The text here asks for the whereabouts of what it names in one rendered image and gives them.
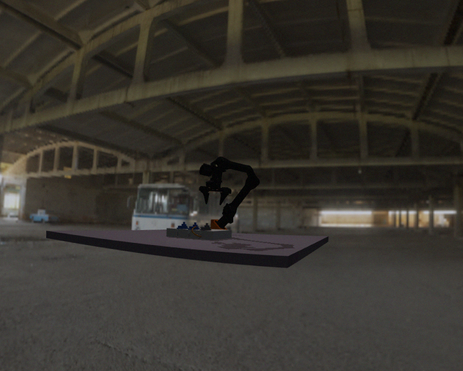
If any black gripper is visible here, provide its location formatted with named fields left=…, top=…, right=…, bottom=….
left=199, top=177, right=232, bottom=205

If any dark grey micro servo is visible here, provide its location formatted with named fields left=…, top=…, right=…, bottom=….
left=191, top=223, right=211, bottom=237

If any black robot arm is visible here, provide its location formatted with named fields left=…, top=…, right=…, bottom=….
left=199, top=157, right=260, bottom=229

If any light grey flat panel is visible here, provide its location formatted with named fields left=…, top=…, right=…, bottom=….
left=166, top=222, right=232, bottom=240

